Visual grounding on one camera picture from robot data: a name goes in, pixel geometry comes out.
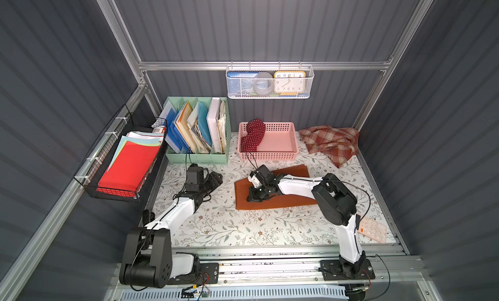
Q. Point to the white calculator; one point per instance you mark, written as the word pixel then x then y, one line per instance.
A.
pixel 374 230

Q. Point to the blue folder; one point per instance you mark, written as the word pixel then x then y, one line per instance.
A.
pixel 173 137

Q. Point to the yellow alarm clock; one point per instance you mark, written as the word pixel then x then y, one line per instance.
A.
pixel 289 82

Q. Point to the floral table mat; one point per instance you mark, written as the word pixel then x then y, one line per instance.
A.
pixel 218 223

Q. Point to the white binder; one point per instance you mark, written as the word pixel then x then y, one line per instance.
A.
pixel 212 121

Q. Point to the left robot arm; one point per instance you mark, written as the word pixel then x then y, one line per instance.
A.
pixel 148 259

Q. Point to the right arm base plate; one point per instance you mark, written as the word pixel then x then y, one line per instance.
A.
pixel 333 270

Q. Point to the green file organizer box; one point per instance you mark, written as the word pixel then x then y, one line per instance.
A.
pixel 177 103

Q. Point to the rust brown skirt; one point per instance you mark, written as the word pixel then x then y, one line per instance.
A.
pixel 243 186

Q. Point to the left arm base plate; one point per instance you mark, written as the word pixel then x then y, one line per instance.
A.
pixel 205 273

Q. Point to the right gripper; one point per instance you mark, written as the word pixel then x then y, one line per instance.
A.
pixel 258 190

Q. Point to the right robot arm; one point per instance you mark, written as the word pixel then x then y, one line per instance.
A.
pixel 336 202

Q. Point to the white wire wall basket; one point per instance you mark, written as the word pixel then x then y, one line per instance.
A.
pixel 272 68

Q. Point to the red polka dot skirt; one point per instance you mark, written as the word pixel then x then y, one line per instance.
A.
pixel 255 130

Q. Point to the pink plastic basket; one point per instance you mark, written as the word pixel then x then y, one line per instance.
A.
pixel 279 143

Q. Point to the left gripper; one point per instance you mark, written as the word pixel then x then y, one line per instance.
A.
pixel 210 182

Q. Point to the black wire wall basket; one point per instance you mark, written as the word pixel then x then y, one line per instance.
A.
pixel 129 124

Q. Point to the red paper stack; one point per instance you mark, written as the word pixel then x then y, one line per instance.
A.
pixel 129 165

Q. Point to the red plaid skirt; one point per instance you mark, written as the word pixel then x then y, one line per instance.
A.
pixel 338 144

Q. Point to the blue box in basket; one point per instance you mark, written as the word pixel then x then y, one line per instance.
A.
pixel 240 83

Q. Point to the grey tape roll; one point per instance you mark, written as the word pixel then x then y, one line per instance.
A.
pixel 263 84

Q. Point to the black stapler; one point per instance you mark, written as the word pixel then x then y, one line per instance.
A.
pixel 147 217

